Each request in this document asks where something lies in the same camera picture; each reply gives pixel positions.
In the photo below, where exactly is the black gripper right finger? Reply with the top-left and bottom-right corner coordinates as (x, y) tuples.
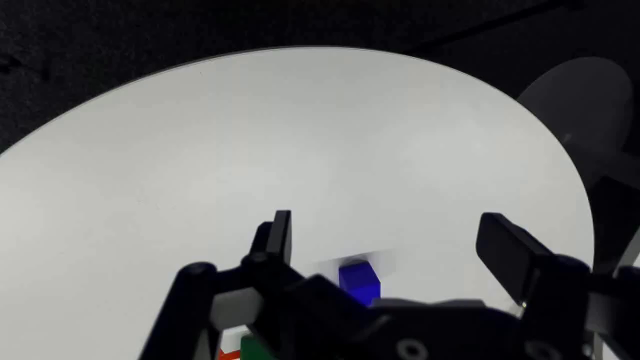
(475, 211), (589, 311)

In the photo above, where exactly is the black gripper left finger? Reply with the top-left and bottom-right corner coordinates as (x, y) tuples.
(245, 210), (292, 275)

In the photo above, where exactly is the green block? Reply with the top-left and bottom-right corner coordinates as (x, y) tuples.
(240, 336), (275, 360)

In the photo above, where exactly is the blue block near gripper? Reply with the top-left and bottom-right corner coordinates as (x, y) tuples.
(338, 262), (382, 305)

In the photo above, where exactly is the orange tape square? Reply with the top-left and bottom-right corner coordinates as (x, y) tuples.
(217, 350), (242, 360)

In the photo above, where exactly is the white round table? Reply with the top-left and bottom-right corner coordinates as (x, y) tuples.
(0, 47), (594, 360)

